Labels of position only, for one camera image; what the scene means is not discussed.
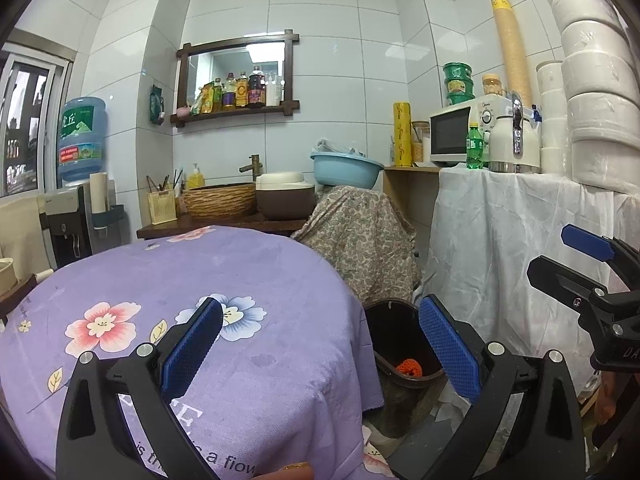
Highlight white microwave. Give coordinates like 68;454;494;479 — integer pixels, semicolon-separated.
430;94;513;168

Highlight cream paper cup sleeve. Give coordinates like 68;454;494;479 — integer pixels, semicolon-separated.
89;171;108;213

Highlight clear plastic bag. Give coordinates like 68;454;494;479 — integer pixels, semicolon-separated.
316;138;368;157

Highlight beige cloth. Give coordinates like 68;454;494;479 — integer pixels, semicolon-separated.
0;195;51;281

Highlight purple floral tablecloth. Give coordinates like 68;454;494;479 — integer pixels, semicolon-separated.
0;225;401;480

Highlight wooden side table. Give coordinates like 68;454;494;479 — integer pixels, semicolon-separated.
384;164;443;251

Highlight black trash bin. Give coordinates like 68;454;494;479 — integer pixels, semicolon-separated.
363;299;446;438

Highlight green soda bottle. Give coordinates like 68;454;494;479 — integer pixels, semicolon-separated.
466;122;485;170

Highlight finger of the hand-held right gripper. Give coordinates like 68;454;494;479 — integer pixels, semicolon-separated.
526;255;603;311
561;224;640;281

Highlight blue plastic basin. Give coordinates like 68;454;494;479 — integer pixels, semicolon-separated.
310;151;385;187

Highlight wood-framed mirror shelf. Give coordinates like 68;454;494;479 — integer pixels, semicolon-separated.
170;29;301;125

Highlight blue water jug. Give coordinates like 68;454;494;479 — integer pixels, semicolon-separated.
56;96;108;188

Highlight water dispenser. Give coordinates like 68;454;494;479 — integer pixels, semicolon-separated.
39;186;93;268

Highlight white-framed window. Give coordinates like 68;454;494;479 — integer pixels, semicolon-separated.
0;42;76;201

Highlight bronze faucet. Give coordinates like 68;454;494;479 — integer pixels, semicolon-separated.
239;154;262;181

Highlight wicker basket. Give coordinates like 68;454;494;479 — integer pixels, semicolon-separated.
182;183;257;220

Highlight stack of white paper bowls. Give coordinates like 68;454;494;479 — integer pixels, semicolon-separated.
529;0;640;196

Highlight yellow seasoning packet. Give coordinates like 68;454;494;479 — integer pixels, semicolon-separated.
190;85;215;115

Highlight person's left hand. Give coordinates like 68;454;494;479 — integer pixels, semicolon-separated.
270;461;315;480

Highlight brown white cooker pot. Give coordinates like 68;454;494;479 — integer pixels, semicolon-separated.
255;171;317;221

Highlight beige chopstick holder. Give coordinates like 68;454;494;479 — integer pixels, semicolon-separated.
147;191;178;225

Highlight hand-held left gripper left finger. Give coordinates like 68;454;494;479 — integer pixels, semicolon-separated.
56;298;223;480

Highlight floral cloth cover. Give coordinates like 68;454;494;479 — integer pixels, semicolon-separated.
290;185;422;303

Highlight glass jar with wooden lid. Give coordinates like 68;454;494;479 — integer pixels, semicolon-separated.
411;120;431;163

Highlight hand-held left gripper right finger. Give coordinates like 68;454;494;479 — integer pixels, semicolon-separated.
418;295;586;480

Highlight yellow wrap roll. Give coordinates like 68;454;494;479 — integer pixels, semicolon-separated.
393;101;412;167

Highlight white cloth cover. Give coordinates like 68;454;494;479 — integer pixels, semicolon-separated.
420;165;640;396

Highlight white electric kettle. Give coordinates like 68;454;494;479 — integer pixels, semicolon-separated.
488;91;542;175

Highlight green wall-hung pouch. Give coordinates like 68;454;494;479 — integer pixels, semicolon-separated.
149;85;166;125

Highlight tall stack of tan cups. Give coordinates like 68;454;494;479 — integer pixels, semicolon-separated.
489;0;536;111

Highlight grey cup holder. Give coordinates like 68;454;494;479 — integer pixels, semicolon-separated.
91;204;126;256

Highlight dark juice bottle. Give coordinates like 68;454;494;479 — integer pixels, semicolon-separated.
247;66;267;108

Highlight person's right hand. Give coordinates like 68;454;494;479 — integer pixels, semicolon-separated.
594;370;624;423

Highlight dark wooden chair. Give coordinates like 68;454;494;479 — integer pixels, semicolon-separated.
0;270;54;331

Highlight dark chopsticks bundle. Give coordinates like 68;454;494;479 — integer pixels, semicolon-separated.
146;169;185;193

